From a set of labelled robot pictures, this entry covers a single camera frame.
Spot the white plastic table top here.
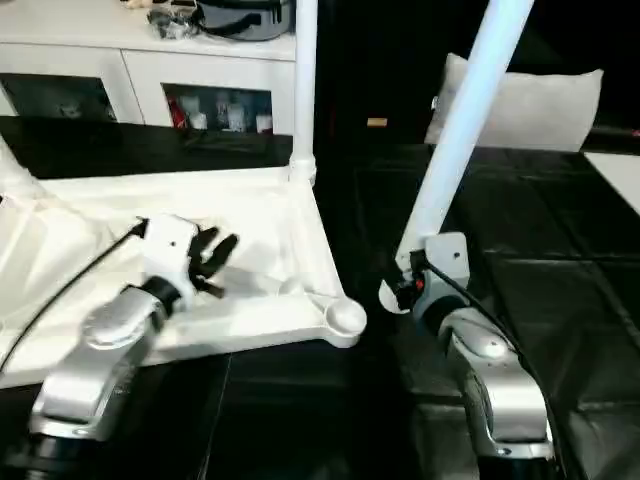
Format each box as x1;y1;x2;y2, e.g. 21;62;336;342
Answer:
0;164;369;390

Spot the grey cushion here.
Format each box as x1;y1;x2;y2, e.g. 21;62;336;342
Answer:
424;52;605;152

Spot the grey round helmet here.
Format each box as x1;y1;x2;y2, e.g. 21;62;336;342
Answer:
198;0;295;42

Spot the white glass-door cabinet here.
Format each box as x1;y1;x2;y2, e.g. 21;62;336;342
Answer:
0;0;297;135

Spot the white plastic table leg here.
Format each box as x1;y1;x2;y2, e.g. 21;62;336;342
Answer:
378;0;536;317
0;134;47;202
288;0;321;187

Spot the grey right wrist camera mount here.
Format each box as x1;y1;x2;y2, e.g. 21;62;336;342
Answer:
413;231;472;314

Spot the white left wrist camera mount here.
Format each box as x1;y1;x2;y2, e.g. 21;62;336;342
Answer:
141;213;201;315

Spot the black work mat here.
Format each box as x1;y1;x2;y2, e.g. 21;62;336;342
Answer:
0;115;640;480

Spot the dark clutter pile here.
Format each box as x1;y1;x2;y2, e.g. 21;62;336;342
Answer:
146;7;202;42

